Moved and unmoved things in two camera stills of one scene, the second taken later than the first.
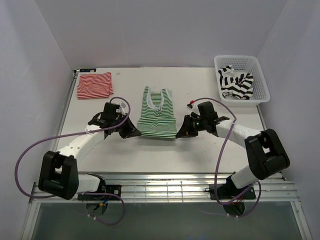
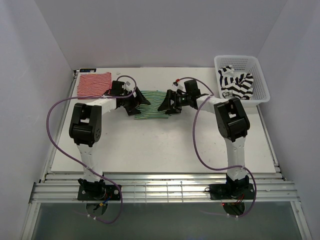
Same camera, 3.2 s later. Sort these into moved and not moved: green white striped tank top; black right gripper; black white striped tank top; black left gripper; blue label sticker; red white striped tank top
Moved: green white striped tank top; black right gripper; black left gripper
Not moved: blue label sticker; red white striped tank top; black white striped tank top
